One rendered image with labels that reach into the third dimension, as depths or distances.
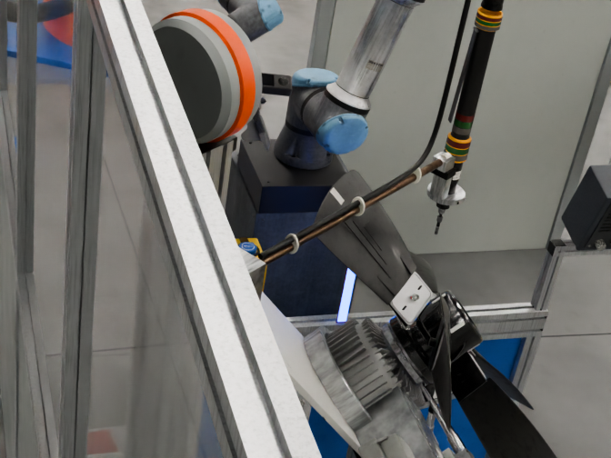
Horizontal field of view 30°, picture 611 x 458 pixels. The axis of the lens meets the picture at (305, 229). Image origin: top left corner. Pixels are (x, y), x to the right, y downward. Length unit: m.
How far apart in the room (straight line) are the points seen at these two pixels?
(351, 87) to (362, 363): 0.78
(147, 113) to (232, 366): 0.31
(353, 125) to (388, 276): 0.63
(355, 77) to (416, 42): 1.45
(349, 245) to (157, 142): 1.21
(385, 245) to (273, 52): 4.02
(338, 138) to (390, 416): 0.82
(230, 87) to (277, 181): 1.47
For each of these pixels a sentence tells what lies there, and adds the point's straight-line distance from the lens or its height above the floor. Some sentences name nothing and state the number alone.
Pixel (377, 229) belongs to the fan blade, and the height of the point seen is 1.36.
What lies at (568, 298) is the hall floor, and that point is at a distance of 4.59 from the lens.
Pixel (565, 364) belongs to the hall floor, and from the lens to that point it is 4.24.
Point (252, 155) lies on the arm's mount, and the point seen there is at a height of 1.08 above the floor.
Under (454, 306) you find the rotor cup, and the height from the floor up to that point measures 1.26.
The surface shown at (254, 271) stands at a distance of 1.61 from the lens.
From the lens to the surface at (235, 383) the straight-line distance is 0.66.
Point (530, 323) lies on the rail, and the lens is 2.93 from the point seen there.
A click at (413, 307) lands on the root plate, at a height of 1.24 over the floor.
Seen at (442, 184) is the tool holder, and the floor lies 1.48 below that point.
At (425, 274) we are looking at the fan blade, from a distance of 2.37.
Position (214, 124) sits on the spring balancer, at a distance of 1.34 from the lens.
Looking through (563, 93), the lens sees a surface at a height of 0.72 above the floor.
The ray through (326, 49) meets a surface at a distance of 3.97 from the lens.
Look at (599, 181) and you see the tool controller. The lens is 2.75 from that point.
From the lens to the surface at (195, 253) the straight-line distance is 0.76.
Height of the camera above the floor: 2.48
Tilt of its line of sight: 33 degrees down
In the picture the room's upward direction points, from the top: 10 degrees clockwise
